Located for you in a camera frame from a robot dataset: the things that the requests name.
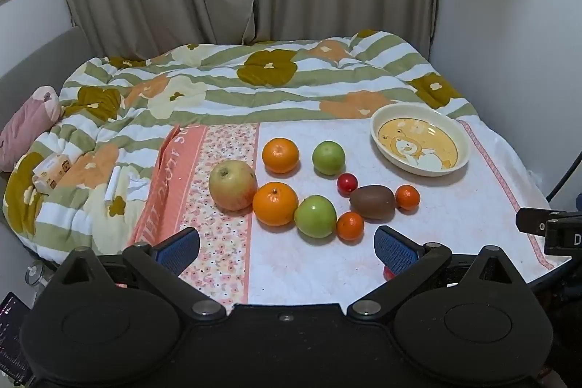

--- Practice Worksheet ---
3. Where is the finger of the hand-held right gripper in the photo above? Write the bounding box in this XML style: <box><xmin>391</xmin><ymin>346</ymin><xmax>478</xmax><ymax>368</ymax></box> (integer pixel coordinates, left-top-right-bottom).
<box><xmin>516</xmin><ymin>207</ymin><xmax>582</xmax><ymax>236</ymax></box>

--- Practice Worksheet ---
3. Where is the large yellow-red apple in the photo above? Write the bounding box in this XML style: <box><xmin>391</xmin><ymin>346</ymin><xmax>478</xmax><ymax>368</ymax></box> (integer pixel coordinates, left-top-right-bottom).
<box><xmin>208</xmin><ymin>160</ymin><xmax>258</xmax><ymax>211</ymax></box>

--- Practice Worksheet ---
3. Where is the smartphone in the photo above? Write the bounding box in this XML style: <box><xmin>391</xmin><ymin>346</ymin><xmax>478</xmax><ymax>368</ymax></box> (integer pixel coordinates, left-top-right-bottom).
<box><xmin>0</xmin><ymin>292</ymin><xmax>35</xmax><ymax>384</ymax></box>

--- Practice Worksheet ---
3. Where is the green apple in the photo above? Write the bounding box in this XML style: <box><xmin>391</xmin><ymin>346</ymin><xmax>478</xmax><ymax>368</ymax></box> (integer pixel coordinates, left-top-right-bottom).
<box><xmin>294</xmin><ymin>195</ymin><xmax>338</xmax><ymax>239</ymax></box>
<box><xmin>312</xmin><ymin>141</ymin><xmax>346</xmax><ymax>176</ymax></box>

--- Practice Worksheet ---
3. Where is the brown kiwi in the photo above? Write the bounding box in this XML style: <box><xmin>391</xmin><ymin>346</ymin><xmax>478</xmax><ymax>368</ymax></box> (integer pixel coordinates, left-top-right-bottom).
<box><xmin>349</xmin><ymin>184</ymin><xmax>397</xmax><ymax>220</ymax></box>

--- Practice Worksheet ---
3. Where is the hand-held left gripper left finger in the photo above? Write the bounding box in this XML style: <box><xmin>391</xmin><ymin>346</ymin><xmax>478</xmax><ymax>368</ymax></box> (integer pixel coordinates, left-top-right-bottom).
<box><xmin>59</xmin><ymin>227</ymin><xmax>227</xmax><ymax>321</ymax></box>

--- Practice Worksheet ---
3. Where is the small tangerine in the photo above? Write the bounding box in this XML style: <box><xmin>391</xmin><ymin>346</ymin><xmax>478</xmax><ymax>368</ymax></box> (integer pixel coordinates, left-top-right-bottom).
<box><xmin>336</xmin><ymin>212</ymin><xmax>365</xmax><ymax>241</ymax></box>
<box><xmin>395</xmin><ymin>184</ymin><xmax>421</xmax><ymax>211</ymax></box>

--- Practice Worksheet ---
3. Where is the cream bowl with bear print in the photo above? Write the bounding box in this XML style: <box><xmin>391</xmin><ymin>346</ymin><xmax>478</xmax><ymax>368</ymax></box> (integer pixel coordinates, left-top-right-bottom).
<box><xmin>370</xmin><ymin>104</ymin><xmax>470</xmax><ymax>177</ymax></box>

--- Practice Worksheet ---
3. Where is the black cable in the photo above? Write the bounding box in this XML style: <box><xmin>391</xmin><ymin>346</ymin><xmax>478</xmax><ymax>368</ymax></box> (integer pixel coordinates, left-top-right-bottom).
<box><xmin>548</xmin><ymin>154</ymin><xmax>582</xmax><ymax>200</ymax></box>

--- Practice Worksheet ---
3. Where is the tissue packet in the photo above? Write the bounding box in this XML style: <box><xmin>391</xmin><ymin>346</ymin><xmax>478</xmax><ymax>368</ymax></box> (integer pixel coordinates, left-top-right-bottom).
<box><xmin>32</xmin><ymin>152</ymin><xmax>73</xmax><ymax>193</ymax></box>

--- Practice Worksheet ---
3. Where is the green striped floral blanket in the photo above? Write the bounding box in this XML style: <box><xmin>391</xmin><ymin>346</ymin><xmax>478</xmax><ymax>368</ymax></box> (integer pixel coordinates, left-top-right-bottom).
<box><xmin>2</xmin><ymin>29</ymin><xmax>478</xmax><ymax>266</ymax></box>

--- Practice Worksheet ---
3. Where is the pink plush pillow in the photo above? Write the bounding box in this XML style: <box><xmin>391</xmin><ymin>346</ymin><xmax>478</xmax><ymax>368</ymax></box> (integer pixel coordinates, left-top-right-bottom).
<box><xmin>0</xmin><ymin>87</ymin><xmax>62</xmax><ymax>173</ymax></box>

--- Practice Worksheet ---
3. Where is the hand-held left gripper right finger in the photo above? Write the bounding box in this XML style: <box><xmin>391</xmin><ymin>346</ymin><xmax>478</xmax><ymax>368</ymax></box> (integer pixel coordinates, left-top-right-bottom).
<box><xmin>347</xmin><ymin>225</ymin><xmax>523</xmax><ymax>320</ymax></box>

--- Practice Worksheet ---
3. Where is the white tube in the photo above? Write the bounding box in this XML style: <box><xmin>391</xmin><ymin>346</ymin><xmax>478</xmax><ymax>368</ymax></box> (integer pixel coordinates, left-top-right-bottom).
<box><xmin>104</xmin><ymin>165</ymin><xmax>123</xmax><ymax>207</ymax></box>

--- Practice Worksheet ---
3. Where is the grey padded headboard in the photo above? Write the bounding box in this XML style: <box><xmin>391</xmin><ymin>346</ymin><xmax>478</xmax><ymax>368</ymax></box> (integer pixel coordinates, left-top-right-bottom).
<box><xmin>0</xmin><ymin>27</ymin><xmax>98</xmax><ymax>134</ymax></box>

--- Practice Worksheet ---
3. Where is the large orange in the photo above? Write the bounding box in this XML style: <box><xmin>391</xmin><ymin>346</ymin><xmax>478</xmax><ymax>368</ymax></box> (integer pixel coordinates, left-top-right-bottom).
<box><xmin>262</xmin><ymin>138</ymin><xmax>300</xmax><ymax>174</ymax></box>
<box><xmin>252</xmin><ymin>182</ymin><xmax>299</xmax><ymax>227</ymax></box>

